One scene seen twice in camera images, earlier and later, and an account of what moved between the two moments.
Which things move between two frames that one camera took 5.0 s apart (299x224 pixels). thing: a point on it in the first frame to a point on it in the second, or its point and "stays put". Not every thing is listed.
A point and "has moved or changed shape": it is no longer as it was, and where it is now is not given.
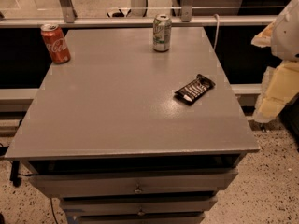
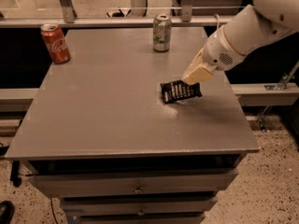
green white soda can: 162,33 stays put
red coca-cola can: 56,43 stays put
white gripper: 286,36 to 219,52
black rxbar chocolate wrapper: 192,90 has moved or changed shape
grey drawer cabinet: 105,133 stays put
